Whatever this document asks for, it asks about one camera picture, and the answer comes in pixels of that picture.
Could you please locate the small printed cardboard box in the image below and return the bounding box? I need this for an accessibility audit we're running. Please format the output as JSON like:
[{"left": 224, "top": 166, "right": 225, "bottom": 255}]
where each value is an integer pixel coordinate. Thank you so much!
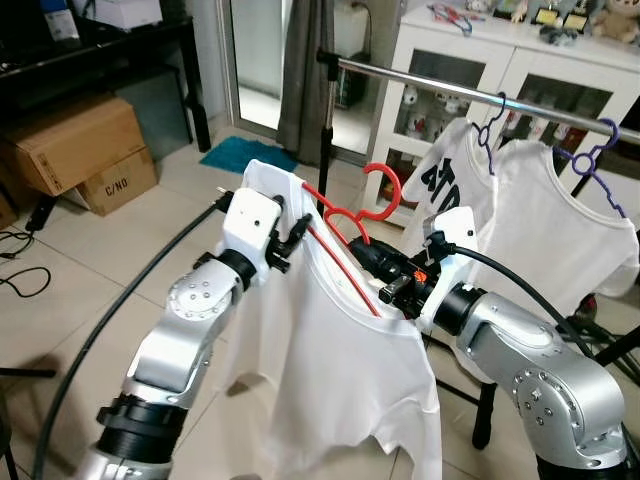
[{"left": 72, "top": 148, "right": 159, "bottom": 217}]

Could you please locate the red wire clothes hanger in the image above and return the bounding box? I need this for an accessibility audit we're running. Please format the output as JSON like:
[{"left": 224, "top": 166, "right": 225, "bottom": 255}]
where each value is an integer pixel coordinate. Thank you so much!
[{"left": 298, "top": 162, "right": 404, "bottom": 318}]

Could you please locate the steel clothes rack rail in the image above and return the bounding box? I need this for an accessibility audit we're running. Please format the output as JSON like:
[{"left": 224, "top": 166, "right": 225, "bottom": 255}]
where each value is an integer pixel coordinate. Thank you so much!
[{"left": 318, "top": 50, "right": 640, "bottom": 146}]

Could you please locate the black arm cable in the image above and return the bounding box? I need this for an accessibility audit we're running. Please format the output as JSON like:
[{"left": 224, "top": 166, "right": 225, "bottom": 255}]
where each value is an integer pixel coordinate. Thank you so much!
[
  {"left": 428, "top": 232, "right": 640, "bottom": 386},
  {"left": 30, "top": 195, "right": 233, "bottom": 480}
]

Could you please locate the glass balcony door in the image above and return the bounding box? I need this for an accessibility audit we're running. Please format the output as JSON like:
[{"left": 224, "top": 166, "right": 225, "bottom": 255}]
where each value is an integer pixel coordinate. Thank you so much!
[{"left": 222, "top": 0, "right": 301, "bottom": 141}]

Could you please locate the red and blue hanger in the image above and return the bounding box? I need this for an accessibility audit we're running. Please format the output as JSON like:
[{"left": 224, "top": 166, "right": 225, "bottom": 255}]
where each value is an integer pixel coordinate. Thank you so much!
[{"left": 428, "top": 3, "right": 479, "bottom": 33}]

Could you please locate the plain white T-shirt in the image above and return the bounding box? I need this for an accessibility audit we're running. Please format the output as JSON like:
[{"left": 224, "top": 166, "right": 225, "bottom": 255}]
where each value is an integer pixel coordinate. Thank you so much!
[
  {"left": 470, "top": 140, "right": 640, "bottom": 321},
  {"left": 215, "top": 158, "right": 444, "bottom": 480}
]

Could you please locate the black power strip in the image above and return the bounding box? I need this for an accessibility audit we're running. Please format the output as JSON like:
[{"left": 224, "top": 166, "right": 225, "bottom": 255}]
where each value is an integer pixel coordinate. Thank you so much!
[{"left": 22, "top": 195, "right": 61, "bottom": 236}]

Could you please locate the thin black floor cable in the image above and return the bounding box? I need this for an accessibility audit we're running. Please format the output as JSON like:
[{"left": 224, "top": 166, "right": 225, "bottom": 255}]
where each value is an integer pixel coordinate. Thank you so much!
[{"left": 0, "top": 228, "right": 53, "bottom": 299}]

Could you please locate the white box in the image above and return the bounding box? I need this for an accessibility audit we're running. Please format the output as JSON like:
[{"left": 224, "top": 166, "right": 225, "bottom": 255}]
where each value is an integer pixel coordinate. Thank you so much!
[{"left": 95, "top": 0, "right": 164, "bottom": 31}]

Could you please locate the black rack upright pole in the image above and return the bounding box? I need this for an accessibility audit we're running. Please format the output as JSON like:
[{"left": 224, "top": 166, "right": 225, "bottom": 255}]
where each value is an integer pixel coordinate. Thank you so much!
[{"left": 316, "top": 48, "right": 341, "bottom": 216}]

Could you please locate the grey curtain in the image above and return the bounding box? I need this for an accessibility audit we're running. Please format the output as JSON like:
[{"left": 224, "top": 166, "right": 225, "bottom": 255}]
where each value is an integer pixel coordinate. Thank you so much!
[{"left": 277, "top": 0, "right": 336, "bottom": 166}]

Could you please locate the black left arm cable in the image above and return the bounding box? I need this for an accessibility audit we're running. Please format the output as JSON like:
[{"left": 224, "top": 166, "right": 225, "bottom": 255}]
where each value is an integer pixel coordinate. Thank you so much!
[{"left": 30, "top": 195, "right": 233, "bottom": 480}]

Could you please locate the white glass-door cabinet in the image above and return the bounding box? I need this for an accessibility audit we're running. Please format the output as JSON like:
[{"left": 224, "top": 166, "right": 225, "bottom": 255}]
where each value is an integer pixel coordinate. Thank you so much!
[{"left": 372, "top": 0, "right": 640, "bottom": 216}]

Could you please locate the large brown cardboard box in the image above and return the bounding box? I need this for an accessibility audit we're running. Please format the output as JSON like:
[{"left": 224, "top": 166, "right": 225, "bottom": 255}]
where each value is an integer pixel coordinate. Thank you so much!
[{"left": 0, "top": 93, "right": 151, "bottom": 198}]

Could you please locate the teal floor mat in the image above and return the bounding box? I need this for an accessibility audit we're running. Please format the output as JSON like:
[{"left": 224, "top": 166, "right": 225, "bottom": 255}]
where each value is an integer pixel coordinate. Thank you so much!
[{"left": 198, "top": 135, "right": 301, "bottom": 176}]

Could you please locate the beige plush toy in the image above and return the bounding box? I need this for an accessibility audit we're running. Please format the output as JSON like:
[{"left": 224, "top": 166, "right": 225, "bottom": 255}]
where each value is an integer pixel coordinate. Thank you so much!
[{"left": 590, "top": 0, "right": 640, "bottom": 46}]

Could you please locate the black desk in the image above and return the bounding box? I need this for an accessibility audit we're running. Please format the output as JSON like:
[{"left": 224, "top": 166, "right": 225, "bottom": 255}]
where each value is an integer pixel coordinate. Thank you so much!
[{"left": 0, "top": 12, "right": 213, "bottom": 153}]

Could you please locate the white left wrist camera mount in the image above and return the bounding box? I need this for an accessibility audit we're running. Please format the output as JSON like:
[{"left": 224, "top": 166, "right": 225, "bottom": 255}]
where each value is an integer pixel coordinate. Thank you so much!
[{"left": 220, "top": 188, "right": 287, "bottom": 267}]

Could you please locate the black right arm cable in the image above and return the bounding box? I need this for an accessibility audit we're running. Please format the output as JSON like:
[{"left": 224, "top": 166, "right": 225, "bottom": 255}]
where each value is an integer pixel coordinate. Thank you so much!
[{"left": 428, "top": 232, "right": 640, "bottom": 386}]

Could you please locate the white T-shirt black print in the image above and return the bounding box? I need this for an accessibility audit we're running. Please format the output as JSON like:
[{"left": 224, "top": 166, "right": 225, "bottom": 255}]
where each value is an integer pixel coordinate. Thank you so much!
[{"left": 403, "top": 118, "right": 501, "bottom": 256}]

